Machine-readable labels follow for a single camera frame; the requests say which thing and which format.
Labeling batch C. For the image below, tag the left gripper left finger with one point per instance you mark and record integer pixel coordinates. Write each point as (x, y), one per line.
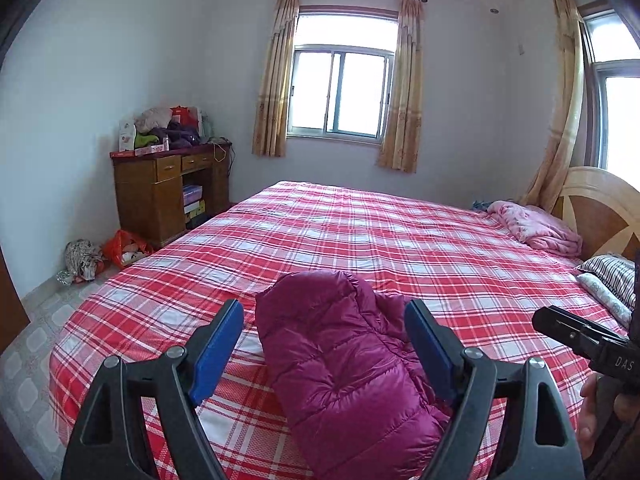
(109, 438)

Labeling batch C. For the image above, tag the magenta puffer down jacket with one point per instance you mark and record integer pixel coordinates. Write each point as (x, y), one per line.
(340, 362)

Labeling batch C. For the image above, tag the white floral pillow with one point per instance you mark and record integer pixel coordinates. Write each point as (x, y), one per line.
(598, 290)

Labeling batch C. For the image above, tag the striped pillow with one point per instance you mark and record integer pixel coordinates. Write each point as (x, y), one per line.
(616, 272)

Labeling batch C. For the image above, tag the red white plaid bedspread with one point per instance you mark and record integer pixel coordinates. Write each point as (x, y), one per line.
(467, 268)

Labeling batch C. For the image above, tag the wooden bed headboard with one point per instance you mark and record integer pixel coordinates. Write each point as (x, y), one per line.
(603, 209)

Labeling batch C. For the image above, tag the pink floral blanket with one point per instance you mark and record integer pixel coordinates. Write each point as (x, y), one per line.
(537, 229)

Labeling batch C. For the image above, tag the side beige curtain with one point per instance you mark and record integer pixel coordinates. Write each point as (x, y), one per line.
(551, 174)

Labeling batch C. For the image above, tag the patterned cloth bundle on floor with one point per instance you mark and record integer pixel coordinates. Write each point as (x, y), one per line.
(84, 261)

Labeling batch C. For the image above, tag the red plastic bag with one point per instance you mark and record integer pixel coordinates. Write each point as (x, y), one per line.
(125, 248)

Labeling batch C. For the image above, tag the boxes in desk shelf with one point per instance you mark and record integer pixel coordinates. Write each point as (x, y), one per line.
(194, 206)

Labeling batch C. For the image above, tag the brown wooden desk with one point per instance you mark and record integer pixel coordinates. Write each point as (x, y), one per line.
(149, 189)

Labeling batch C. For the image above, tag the right beige curtain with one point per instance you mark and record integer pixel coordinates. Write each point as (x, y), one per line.
(400, 147)

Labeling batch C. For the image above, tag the side window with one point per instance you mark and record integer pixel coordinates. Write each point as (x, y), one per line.
(612, 92)

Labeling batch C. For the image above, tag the clutter pile on desk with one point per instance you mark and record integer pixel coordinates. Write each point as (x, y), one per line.
(166, 129)

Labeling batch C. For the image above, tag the left beige curtain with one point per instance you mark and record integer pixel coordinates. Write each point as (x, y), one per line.
(271, 118)

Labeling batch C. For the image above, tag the back window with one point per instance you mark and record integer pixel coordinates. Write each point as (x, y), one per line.
(342, 76)

